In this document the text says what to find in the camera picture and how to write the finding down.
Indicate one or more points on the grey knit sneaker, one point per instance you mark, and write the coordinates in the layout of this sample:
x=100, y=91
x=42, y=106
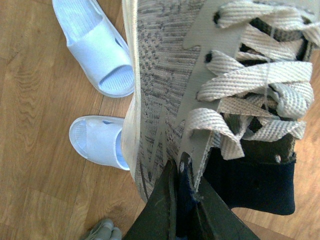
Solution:
x=222, y=85

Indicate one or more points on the light blue slipper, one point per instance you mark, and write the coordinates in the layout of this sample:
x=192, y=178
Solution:
x=98, y=139
x=96, y=44

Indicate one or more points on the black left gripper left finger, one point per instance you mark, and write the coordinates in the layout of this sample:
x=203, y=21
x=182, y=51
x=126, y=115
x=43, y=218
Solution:
x=158, y=219

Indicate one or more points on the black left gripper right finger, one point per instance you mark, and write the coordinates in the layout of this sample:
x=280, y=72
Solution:
x=216, y=221

